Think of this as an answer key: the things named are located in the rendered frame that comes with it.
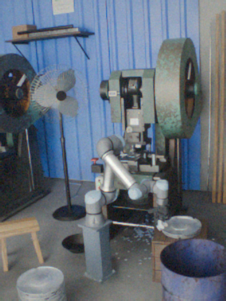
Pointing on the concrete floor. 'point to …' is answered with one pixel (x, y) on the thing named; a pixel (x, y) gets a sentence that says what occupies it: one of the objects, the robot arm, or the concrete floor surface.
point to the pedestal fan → (68, 105)
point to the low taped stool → (7, 230)
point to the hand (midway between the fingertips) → (159, 228)
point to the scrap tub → (193, 271)
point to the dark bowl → (74, 243)
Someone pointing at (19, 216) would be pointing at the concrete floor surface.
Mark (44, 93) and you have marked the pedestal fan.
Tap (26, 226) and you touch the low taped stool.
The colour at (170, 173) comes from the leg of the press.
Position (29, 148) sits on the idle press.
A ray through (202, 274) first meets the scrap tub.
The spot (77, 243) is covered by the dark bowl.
